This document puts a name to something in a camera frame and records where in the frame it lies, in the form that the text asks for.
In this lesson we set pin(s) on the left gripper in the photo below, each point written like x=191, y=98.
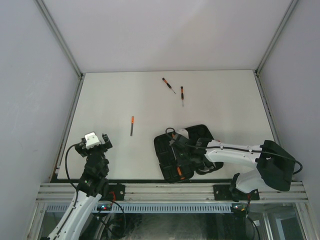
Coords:
x=82, y=150

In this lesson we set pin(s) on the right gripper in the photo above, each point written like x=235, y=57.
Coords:
x=183, y=162

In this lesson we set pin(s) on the black plastic tool case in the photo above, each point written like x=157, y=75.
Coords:
x=168, y=163

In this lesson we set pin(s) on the black handled screwdriver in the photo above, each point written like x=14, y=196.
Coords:
x=181, y=174

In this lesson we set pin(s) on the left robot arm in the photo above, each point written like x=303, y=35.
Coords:
x=91, y=187

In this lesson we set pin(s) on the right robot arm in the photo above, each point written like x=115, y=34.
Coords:
x=269, y=164

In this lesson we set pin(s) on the small orange chisel bit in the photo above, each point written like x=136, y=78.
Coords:
x=132, y=125

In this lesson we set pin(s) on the small orange precision screwdriver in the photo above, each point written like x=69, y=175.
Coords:
x=169, y=86

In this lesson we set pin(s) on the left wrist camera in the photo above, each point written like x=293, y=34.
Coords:
x=91, y=140

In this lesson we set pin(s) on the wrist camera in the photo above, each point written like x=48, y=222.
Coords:
x=183, y=132
x=91, y=140

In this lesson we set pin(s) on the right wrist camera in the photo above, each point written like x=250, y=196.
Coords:
x=183, y=132

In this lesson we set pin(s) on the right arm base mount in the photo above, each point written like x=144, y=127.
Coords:
x=229, y=192

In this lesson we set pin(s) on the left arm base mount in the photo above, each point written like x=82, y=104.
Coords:
x=114, y=192

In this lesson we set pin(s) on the aluminium frame rail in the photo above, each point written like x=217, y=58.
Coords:
x=169, y=193

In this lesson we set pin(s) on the blue slotted cable duct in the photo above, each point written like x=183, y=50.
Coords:
x=155, y=208

